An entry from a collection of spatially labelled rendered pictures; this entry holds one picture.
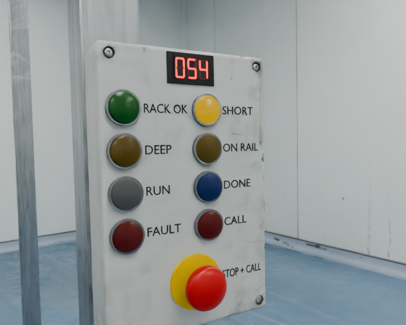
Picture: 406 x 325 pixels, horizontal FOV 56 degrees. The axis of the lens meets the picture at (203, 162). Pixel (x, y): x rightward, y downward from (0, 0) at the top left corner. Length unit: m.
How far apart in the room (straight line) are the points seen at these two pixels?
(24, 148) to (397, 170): 2.53
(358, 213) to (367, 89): 0.98
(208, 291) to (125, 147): 0.14
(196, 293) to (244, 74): 0.21
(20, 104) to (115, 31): 1.10
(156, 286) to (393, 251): 2.97
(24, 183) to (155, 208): 1.16
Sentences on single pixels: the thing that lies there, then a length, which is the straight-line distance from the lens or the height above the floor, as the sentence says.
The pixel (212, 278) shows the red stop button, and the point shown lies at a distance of 0.35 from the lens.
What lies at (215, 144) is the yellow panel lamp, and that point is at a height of 1.02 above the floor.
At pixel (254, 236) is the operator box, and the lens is 0.40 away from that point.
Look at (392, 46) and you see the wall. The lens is 3.23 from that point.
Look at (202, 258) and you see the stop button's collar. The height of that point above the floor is 0.91.
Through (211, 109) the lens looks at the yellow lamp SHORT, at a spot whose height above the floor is 1.05.
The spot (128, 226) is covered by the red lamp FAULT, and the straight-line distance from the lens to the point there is 0.33.
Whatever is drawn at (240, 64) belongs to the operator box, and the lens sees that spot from 0.39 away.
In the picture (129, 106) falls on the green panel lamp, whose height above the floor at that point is 1.05.
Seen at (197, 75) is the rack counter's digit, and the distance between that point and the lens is 0.36.
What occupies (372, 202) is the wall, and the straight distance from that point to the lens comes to 3.27.
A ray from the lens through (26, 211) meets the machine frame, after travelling 1.49.
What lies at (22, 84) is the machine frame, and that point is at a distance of 1.49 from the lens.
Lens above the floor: 1.02
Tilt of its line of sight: 3 degrees down
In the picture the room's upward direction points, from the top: 1 degrees counter-clockwise
